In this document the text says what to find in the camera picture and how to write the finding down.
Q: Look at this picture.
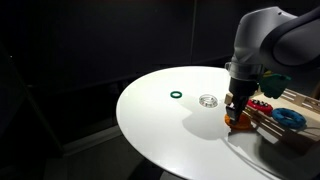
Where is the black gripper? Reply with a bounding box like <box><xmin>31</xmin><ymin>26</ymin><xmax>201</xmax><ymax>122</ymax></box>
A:
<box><xmin>225</xmin><ymin>76</ymin><xmax>260</xmax><ymax>125</ymax></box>

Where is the orange yellow textured ring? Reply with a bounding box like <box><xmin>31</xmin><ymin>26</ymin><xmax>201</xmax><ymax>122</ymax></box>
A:
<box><xmin>223</xmin><ymin>113</ymin><xmax>252</xmax><ymax>131</ymax></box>

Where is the slatted wooden tray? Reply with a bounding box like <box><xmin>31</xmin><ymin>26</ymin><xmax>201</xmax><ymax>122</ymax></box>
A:
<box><xmin>242</xmin><ymin>87</ymin><xmax>320</xmax><ymax>156</ymax></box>

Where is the red and black ring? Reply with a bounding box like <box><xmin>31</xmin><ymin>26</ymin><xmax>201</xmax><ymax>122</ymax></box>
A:
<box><xmin>246</xmin><ymin>98</ymin><xmax>274</xmax><ymax>115</ymax></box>

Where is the clear plastic ring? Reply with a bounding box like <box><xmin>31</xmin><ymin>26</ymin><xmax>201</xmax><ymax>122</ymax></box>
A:
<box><xmin>198</xmin><ymin>94</ymin><xmax>219</xmax><ymax>108</ymax></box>

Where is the blue textured ring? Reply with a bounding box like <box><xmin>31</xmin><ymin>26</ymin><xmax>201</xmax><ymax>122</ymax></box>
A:
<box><xmin>271</xmin><ymin>107</ymin><xmax>307</xmax><ymax>129</ymax></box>

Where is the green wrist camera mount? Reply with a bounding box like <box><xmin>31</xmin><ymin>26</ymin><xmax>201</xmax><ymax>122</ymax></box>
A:
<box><xmin>258</xmin><ymin>73</ymin><xmax>292</xmax><ymax>100</ymax></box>

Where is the small green ring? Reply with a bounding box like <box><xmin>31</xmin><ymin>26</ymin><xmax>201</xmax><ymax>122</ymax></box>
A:
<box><xmin>169</xmin><ymin>90</ymin><xmax>183</xmax><ymax>99</ymax></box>

